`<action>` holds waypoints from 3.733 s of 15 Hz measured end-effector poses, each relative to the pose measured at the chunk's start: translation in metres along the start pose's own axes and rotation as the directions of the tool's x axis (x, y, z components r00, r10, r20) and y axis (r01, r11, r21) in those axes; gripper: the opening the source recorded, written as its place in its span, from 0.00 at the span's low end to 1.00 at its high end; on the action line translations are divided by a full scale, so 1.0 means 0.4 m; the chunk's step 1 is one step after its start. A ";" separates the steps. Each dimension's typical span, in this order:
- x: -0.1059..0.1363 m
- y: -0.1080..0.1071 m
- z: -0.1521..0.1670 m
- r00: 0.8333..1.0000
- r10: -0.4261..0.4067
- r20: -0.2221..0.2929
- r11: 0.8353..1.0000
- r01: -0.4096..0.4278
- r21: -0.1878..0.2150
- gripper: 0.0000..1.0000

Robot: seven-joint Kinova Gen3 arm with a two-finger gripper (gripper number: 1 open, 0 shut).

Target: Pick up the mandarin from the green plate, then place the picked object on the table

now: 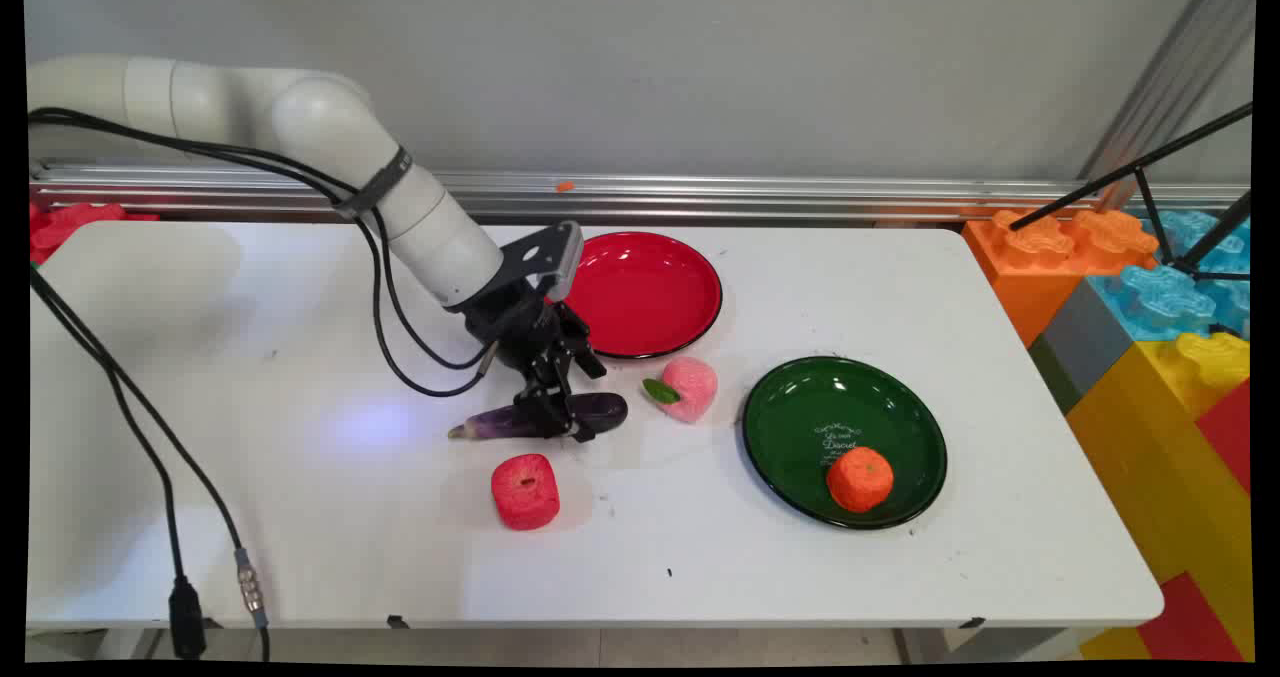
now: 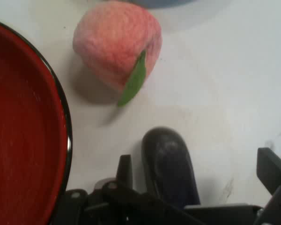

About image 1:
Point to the green round plate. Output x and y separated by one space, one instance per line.
810 427

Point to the red round plate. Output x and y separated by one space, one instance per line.
645 292

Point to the red flat foam block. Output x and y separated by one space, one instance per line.
70 227

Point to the orange toy tangerine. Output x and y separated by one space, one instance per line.
860 479

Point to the pink toy peach with leaf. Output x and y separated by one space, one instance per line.
690 389

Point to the orange giant building block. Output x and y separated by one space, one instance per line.
1030 267

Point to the black tripod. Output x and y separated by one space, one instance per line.
1150 162

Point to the red giant building block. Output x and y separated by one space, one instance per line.
1190 622
1228 432

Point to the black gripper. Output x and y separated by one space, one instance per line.
520 325

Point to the aluminium rail along wall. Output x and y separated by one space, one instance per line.
800 197

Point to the blue giant building block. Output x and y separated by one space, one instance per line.
1160 297

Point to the purple toy eggplant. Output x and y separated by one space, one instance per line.
603 412

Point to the grey giant building block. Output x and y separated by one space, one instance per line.
1085 342

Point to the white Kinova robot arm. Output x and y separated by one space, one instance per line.
330 127

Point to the aluminium diagonal post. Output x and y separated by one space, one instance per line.
1170 77

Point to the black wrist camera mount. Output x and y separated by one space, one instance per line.
540 254

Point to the red toy apple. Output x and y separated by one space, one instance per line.
525 492

